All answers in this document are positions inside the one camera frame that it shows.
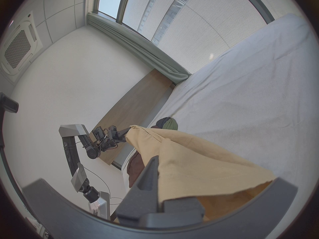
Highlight tan shorts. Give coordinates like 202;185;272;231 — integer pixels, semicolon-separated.
126;125;277;221

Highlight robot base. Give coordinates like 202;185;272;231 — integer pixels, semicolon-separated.
88;191;110;220

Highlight green garment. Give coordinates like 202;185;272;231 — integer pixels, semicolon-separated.
162;118;179;131

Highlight brown garment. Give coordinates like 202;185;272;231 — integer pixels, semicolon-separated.
126;125;160;189

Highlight black cable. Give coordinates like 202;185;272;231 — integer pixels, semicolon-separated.
83;167;125;206

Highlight white ceiling air conditioner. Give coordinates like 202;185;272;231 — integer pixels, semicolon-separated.
0;10;43;77

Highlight window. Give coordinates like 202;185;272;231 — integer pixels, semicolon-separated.
87;0;283;75

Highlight bed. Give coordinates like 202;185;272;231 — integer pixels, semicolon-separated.
96;13;316;221

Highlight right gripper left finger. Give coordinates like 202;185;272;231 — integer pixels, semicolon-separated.
117;156;163;225

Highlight grey-green curtain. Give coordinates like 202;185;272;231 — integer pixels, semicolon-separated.
87;13;192;85

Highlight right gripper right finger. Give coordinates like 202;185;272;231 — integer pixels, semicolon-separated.
163;197;205;221

